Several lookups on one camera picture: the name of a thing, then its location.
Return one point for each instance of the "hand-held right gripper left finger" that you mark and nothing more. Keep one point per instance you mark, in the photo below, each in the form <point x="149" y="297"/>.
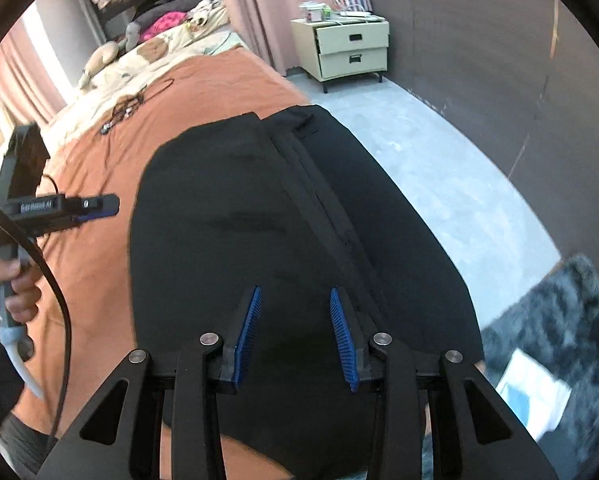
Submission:
<point x="247" y="340"/>

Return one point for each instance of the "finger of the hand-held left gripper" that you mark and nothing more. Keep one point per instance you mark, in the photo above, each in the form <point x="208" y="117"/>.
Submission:
<point x="99" y="205"/>

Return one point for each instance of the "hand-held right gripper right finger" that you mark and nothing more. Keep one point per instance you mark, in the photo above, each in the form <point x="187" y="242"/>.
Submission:
<point x="342" y="340"/>

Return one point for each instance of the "black pants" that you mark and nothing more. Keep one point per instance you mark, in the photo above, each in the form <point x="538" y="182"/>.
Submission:
<point x="219" y="210"/>

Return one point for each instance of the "orange blanket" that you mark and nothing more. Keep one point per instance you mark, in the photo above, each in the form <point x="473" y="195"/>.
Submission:
<point x="104" y="170"/>

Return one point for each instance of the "pink window curtain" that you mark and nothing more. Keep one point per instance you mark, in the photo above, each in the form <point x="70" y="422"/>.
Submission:
<point x="14" y="70"/>

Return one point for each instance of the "cream duvet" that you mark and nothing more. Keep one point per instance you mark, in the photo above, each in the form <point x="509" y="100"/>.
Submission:
<point x="109" y="90"/>

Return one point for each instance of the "beige plush toy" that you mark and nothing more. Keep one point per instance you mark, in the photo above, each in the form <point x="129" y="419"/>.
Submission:
<point x="99" y="60"/>

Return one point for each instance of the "grey plush toy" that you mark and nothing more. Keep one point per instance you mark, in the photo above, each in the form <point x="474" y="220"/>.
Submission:
<point x="132" y="35"/>

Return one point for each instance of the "bear print pillow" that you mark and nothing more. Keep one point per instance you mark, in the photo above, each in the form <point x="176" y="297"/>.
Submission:
<point x="179" y="42"/>

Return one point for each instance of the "pink cloth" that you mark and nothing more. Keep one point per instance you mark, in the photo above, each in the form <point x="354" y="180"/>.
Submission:
<point x="164" y="25"/>

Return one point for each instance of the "white blue paper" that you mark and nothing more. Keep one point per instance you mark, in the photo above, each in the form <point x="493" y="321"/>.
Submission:
<point x="529" y="390"/>

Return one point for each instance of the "grey shaggy rug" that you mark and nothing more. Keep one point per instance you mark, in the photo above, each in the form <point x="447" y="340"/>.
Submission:
<point x="569" y="320"/>

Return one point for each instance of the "pink corner curtain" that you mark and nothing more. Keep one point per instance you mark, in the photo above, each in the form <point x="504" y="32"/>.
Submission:
<point x="274" y="5"/>

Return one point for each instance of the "small green white box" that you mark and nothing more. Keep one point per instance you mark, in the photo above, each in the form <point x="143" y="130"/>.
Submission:
<point x="313" y="11"/>

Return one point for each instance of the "cream nightstand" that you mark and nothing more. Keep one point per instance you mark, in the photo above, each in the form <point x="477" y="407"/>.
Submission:
<point x="349" y="50"/>

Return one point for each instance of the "white power strip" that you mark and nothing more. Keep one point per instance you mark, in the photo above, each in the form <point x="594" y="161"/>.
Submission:
<point x="357" y="13"/>

